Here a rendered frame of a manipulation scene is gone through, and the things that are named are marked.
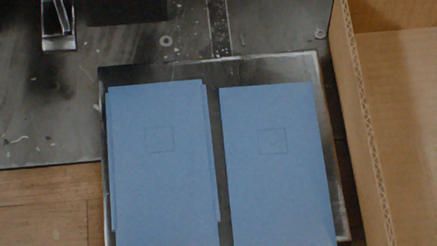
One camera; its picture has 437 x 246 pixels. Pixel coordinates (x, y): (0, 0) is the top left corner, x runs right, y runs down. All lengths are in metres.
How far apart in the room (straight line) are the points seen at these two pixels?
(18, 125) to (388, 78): 0.29
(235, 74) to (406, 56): 0.14
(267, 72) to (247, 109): 0.04
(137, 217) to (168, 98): 0.10
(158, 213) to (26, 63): 0.18
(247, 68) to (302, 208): 0.12
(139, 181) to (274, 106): 0.11
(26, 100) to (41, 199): 0.09
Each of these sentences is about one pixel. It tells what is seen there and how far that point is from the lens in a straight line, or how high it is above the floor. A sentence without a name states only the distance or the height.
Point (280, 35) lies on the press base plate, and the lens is 0.74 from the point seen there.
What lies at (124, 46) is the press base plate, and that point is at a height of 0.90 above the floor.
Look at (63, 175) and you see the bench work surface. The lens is 0.68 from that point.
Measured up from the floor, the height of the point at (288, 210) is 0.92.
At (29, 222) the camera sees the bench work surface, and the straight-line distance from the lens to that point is 0.67.
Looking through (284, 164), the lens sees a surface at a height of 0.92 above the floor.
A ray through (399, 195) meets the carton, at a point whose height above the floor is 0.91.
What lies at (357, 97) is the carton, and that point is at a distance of 0.64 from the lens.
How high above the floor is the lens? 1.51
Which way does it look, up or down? 62 degrees down
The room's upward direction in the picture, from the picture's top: 1 degrees clockwise
